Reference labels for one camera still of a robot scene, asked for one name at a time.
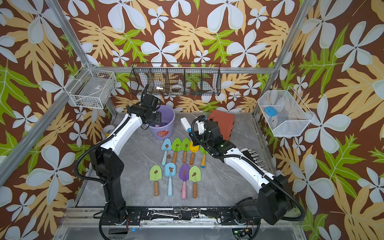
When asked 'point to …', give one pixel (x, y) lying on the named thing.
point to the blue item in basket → (270, 111)
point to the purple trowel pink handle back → (158, 124)
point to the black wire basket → (176, 78)
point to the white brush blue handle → (186, 124)
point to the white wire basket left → (91, 88)
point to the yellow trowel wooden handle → (193, 149)
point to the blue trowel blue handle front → (170, 171)
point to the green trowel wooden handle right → (185, 147)
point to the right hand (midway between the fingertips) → (189, 132)
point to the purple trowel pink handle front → (184, 173)
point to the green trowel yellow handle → (203, 160)
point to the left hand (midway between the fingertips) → (156, 116)
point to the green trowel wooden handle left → (176, 147)
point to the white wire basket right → (285, 113)
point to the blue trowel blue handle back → (167, 146)
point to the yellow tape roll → (107, 130)
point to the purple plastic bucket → (164, 130)
